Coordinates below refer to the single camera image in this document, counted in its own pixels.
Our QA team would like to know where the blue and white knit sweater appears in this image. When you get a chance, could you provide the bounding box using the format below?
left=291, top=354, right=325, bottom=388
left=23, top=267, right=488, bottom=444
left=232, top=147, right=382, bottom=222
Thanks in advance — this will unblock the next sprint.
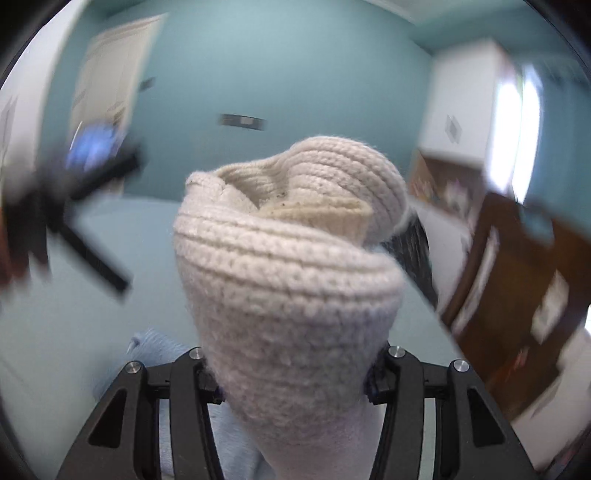
left=127, top=135, right=410, bottom=480

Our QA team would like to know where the black plastic bag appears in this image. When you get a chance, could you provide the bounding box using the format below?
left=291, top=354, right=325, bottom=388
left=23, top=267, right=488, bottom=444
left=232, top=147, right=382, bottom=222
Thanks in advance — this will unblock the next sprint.
left=390, top=216, right=438, bottom=309

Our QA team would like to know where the brown wooden chair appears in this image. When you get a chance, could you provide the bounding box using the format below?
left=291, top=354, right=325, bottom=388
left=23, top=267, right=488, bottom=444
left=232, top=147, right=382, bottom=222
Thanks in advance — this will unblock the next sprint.
left=441, top=191, right=591, bottom=422

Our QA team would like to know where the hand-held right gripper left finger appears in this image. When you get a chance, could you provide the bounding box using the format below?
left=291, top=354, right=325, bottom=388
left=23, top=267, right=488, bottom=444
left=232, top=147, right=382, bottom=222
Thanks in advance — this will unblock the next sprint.
left=55, top=347, right=227, bottom=480

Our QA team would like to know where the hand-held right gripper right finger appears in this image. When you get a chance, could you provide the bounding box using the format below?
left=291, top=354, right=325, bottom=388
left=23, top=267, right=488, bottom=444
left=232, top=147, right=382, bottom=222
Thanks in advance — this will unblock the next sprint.
left=364, top=345, right=536, bottom=480

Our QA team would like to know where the white cabinet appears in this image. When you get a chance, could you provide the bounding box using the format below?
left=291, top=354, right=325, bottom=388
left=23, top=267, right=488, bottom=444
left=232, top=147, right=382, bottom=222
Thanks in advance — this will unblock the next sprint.
left=406, top=39, right=522, bottom=259

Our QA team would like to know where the dark wall switch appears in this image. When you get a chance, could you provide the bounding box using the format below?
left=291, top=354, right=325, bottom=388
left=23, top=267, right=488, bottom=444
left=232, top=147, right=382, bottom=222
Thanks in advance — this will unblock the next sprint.
left=218, top=113, right=267, bottom=133

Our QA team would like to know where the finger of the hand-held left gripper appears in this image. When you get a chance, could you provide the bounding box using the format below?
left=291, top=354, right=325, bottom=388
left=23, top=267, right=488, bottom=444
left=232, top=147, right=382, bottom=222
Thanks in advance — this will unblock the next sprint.
left=68, top=147, right=145, bottom=201
left=58, top=225, right=132, bottom=294

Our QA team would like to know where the white door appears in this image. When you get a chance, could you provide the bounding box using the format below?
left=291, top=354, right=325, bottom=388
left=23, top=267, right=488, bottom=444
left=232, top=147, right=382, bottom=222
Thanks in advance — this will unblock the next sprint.
left=69, top=14, right=168, bottom=141

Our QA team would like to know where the bright window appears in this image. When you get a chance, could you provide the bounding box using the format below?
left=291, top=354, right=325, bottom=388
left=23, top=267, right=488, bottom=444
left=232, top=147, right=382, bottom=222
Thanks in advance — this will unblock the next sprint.
left=495, top=65, right=542, bottom=202

